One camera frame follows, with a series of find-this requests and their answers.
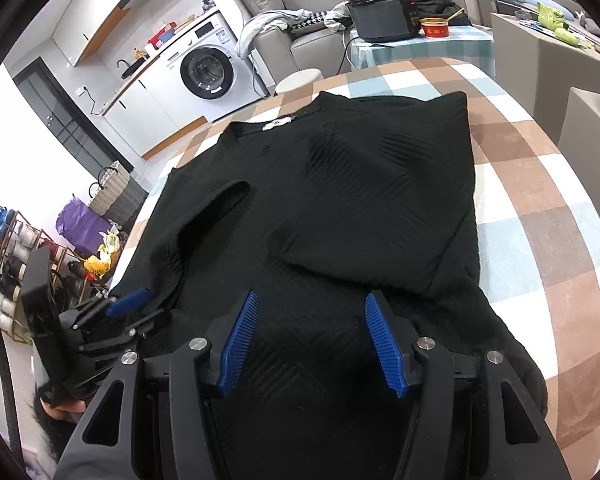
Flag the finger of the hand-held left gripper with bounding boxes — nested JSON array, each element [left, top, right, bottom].
[[70, 287, 154, 330], [79, 309, 167, 357]]

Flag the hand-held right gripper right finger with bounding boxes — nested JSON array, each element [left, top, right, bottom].
[[364, 291, 573, 480]]

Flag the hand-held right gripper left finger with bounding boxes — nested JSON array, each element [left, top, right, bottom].
[[55, 290, 261, 480]]

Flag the black knit sweater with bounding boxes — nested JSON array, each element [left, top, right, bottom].
[[107, 91, 548, 480]]

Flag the white and grey clothes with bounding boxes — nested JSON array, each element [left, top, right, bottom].
[[237, 9, 311, 58]]

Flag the yellow toy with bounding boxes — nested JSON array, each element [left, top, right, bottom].
[[82, 232, 123, 277]]

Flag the shoe rack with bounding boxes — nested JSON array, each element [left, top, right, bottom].
[[0, 205, 111, 346]]

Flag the purple bag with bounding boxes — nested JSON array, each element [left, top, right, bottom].
[[56, 197, 112, 256]]

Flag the woven basket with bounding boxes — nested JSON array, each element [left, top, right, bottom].
[[89, 160, 148, 226]]

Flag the black door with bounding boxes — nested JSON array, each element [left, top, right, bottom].
[[12, 57, 133, 173]]

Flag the white washing machine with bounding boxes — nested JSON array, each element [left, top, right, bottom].
[[172, 12, 261, 116]]

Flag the white round stool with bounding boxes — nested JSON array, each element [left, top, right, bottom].
[[275, 69, 326, 95]]

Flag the table with checked tablecloth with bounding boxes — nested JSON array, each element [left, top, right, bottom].
[[350, 25, 496, 78]]

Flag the beige chair back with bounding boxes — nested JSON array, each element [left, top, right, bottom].
[[557, 87, 600, 173]]

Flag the grey sofa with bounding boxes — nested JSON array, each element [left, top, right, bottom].
[[237, 0, 481, 98]]

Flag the beige cabinet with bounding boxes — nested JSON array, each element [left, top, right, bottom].
[[490, 12, 600, 126]]

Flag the red instant noodle cup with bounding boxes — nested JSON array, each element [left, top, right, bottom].
[[419, 17, 452, 40]]

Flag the black countertop oven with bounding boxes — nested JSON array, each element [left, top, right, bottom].
[[346, 0, 421, 43]]

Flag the houndstooth cloth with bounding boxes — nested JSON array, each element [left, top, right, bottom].
[[290, 10, 333, 33]]

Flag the green toy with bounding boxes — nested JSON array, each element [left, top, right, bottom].
[[536, 1, 578, 46]]

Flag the black cable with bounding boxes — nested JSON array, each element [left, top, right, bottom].
[[0, 290, 26, 480]]

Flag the white wall cabinets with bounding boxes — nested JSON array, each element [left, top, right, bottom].
[[52, 0, 191, 66]]

